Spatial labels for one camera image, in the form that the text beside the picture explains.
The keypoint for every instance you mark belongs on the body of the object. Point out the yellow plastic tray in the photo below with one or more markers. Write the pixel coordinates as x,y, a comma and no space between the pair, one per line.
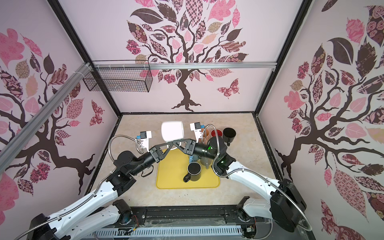
174,167

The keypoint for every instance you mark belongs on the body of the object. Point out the black corner frame post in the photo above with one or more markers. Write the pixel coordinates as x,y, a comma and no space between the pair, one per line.
72,34

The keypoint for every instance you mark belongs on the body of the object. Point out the silver rail left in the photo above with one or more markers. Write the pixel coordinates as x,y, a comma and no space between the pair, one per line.
11,150

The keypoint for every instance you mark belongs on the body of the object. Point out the grey mug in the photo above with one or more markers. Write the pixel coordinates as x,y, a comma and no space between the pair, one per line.
206,162

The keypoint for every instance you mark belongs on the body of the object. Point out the black wire basket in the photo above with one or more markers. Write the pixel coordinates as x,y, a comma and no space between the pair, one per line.
130,77

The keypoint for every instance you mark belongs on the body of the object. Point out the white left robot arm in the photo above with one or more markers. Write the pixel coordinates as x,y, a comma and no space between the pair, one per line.
102,206

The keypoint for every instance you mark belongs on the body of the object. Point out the cream and peach mug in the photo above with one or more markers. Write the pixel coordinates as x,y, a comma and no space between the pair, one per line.
206,136

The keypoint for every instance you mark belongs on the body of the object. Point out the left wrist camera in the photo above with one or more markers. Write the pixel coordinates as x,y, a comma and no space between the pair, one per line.
143,140

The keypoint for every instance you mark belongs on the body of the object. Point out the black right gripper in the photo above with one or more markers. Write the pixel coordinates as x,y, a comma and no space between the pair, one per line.
189,150

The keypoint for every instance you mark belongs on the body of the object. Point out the silver rail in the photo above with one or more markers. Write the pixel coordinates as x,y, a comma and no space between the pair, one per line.
183,66
11,150

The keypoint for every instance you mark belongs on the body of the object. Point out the silver rail back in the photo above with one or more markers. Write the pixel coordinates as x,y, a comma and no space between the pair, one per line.
183,66

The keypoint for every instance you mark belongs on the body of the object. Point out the black mug white rim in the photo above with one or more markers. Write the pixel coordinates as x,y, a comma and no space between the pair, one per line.
194,172

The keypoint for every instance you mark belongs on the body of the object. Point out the white ribbed mug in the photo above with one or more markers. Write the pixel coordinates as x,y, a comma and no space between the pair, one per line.
171,131

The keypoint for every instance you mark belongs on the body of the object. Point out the white slotted cable duct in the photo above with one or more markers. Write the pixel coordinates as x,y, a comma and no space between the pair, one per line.
159,232

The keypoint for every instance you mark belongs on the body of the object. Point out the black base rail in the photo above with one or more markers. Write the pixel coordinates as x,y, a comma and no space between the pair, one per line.
229,214

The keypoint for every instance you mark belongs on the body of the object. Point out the small white mug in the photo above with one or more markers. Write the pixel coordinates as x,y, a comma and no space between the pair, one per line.
217,132

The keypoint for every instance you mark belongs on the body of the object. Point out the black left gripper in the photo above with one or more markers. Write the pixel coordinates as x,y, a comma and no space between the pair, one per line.
157,157

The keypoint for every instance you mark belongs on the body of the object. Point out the black right corner post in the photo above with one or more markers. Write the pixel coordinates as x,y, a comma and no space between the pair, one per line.
296,26

